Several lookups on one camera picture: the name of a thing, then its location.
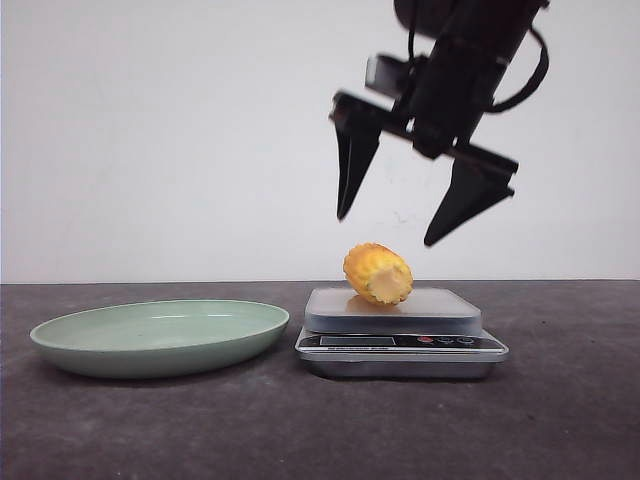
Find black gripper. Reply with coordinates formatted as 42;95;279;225
330;34;518;246

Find yellow corn cob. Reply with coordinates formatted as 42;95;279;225
343;242;413;305

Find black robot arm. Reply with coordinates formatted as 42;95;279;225
330;1;549;246

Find silver digital kitchen scale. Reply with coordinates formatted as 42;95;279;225
295;287;509;379

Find light green plate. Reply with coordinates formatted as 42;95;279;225
30;299;290;379

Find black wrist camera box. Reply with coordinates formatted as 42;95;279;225
365;54;411;99

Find black cable loop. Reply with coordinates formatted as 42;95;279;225
487;22;551;114

